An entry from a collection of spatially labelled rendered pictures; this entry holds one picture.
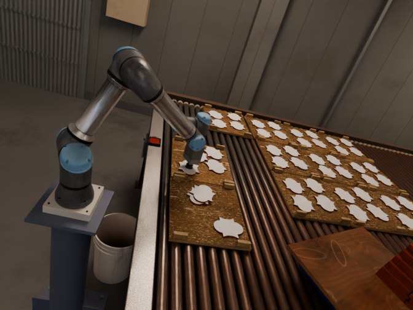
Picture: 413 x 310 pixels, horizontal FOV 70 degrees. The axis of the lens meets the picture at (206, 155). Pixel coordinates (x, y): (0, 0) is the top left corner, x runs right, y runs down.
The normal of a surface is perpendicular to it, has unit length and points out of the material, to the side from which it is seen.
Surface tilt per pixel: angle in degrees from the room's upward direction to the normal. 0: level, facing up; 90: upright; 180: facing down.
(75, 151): 10
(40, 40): 90
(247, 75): 90
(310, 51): 90
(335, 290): 0
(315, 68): 90
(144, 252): 0
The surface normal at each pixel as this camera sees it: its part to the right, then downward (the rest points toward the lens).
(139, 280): 0.27, -0.83
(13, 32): -0.01, 0.50
